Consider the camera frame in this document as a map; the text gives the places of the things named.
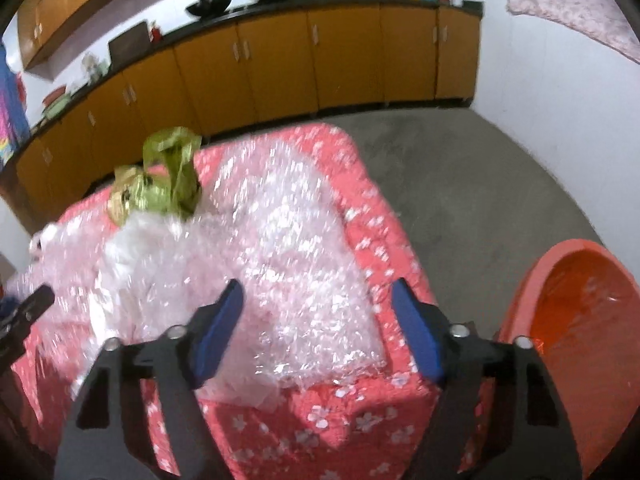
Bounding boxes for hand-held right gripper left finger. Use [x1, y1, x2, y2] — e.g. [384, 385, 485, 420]
[52, 279, 246, 480]

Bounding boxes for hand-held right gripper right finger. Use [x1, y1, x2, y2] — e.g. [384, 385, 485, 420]
[391, 278, 584, 480]

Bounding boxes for clear plastic bag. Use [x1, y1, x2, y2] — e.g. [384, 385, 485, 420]
[20, 222, 108, 361]

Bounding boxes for bubble wrap sheet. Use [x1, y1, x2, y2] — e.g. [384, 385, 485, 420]
[165, 135, 393, 393]

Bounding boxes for red plastic basket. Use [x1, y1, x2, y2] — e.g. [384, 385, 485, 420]
[492, 239, 640, 480]

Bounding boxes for olive green plastic bag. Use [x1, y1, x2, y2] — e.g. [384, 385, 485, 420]
[107, 127, 203, 226]

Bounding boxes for red floral tablecloth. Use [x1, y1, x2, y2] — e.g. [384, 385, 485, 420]
[10, 122, 493, 480]

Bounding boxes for pink and blue hanging cloth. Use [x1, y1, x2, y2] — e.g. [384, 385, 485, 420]
[0, 42, 31, 163]

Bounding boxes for glass jar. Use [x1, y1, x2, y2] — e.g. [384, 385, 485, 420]
[80, 52, 108, 81]

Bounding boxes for dark brown cutting board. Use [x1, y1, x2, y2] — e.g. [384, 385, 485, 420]
[108, 24, 153, 63]

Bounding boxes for wooden base cabinets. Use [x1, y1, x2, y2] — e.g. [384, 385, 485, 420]
[10, 2, 483, 233]

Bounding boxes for black open wok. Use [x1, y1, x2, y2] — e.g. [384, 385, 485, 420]
[185, 0, 235, 20]

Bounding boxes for black kitchen countertop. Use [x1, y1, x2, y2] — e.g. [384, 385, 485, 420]
[20, 0, 485, 156]

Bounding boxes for wooden wall cabinets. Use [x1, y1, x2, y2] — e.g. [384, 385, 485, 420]
[17, 0, 173, 71]

